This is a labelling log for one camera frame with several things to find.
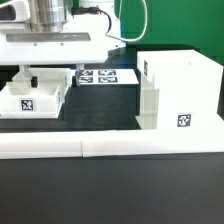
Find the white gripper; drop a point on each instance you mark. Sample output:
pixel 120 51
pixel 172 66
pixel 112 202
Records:
pixel 20 46

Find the white front drawer tray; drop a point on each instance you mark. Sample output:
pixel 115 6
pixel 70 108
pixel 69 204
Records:
pixel 18 101

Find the white drawer tray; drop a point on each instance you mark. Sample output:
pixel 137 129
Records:
pixel 18 101
pixel 47 76

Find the white drawer cabinet box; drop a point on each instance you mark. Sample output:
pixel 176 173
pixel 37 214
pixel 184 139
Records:
pixel 179 89

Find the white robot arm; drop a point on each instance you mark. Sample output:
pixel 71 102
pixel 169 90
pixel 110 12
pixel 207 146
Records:
pixel 54 32

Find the white rear drawer tray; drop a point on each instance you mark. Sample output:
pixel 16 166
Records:
pixel 47 76

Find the white marker sheet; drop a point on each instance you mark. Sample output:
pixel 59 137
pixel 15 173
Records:
pixel 106 77

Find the white L-shaped foam barrier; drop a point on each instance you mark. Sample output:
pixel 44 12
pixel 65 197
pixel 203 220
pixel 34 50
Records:
pixel 110 143

